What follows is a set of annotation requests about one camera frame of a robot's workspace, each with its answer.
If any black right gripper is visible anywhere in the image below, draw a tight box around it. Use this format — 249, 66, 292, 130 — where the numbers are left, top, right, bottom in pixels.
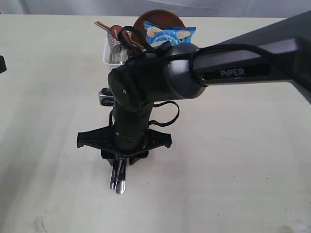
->
77, 102, 172, 166

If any silver table knife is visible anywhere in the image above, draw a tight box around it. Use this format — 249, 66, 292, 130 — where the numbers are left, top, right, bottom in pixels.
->
110, 158, 120, 190

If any silver fork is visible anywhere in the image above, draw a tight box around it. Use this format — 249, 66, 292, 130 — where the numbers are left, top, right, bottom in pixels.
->
115, 158, 127, 195

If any brown wooden spoon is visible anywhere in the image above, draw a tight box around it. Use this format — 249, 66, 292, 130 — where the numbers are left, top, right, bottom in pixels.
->
109, 25, 137, 46

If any brown round wooden plate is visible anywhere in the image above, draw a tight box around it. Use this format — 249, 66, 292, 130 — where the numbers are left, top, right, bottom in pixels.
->
134, 9, 185, 39

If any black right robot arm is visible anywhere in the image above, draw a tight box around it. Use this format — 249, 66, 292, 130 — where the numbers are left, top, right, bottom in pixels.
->
77, 12, 311, 164

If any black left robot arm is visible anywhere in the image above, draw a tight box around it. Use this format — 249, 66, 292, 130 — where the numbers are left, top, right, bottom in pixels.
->
0, 55, 7, 73

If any white perforated plastic basket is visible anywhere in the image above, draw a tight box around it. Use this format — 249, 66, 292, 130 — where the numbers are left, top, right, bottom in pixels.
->
103, 33, 121, 70

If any silver metal spoon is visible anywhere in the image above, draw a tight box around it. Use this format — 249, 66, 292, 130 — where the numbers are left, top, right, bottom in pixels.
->
109, 44, 128, 65

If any blue chips bag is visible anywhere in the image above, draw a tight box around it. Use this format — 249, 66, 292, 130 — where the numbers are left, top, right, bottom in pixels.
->
143, 21, 196, 47

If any wooden chopstick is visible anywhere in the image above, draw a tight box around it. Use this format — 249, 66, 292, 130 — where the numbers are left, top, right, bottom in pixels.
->
96, 21, 110, 29
94, 22, 110, 32

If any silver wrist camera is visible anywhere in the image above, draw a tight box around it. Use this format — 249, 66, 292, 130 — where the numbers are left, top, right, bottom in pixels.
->
98, 87, 115, 107

